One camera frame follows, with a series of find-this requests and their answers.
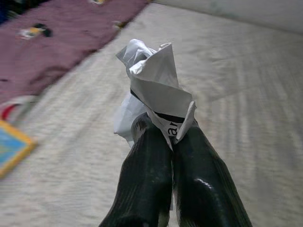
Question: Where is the white quilted mattress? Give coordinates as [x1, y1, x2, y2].
[0, 2, 303, 227]

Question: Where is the mauve cartoon print blanket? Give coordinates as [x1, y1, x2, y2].
[0, 0, 152, 105]

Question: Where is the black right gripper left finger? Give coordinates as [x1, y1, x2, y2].
[98, 113, 175, 227]

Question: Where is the blue yellow children's book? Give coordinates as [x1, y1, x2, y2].
[0, 120, 38, 179]

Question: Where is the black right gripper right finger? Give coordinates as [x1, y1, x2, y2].
[173, 120, 253, 227]

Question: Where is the white printed paper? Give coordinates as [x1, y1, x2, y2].
[113, 39, 197, 152]

